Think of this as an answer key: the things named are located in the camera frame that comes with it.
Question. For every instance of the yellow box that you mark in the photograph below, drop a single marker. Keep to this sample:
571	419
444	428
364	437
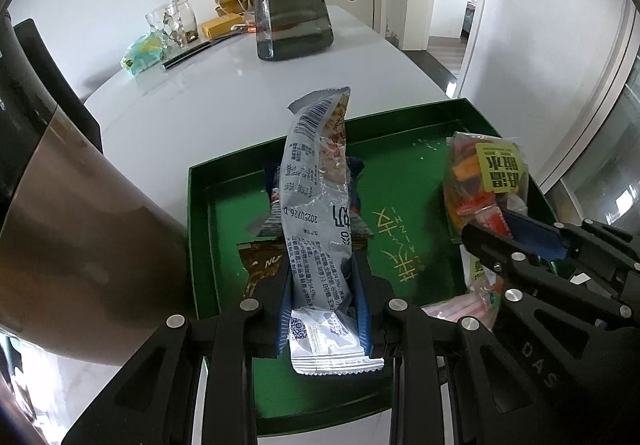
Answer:
220	27

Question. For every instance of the pink snack packet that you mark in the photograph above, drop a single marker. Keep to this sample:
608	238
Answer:
450	310

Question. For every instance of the brown nut packet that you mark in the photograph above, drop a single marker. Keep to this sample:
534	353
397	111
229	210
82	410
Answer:
260	265

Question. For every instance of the white door frame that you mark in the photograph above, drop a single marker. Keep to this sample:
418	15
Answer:
417	0

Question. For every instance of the brown chair back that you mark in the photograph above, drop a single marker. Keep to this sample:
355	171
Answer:
90	225

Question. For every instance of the yellow label fruit snack packet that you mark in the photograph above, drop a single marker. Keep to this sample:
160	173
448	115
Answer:
470	185
480	282

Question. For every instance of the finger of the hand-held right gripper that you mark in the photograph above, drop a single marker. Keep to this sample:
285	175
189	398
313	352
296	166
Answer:
542	237
492	247

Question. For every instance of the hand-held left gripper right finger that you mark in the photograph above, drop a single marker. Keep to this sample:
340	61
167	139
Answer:
362	315

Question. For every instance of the green tray box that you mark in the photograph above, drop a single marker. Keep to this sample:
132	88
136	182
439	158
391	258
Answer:
405	190

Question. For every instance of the black slim bar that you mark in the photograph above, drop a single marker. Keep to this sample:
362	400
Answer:
187	56

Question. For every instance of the green tissue packet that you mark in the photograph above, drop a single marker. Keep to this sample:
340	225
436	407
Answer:
142	52

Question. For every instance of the glass sliding door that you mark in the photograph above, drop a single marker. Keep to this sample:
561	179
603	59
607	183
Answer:
620	150

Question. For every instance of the silver snack packet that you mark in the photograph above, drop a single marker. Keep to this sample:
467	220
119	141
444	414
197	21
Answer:
315	205

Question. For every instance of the dark blue snack packet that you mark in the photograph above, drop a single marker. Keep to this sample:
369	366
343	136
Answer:
270	225

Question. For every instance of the clear glass jar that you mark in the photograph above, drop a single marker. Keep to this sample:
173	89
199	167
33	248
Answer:
181	17

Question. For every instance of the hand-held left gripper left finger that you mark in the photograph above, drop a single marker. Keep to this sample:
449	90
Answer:
284	320

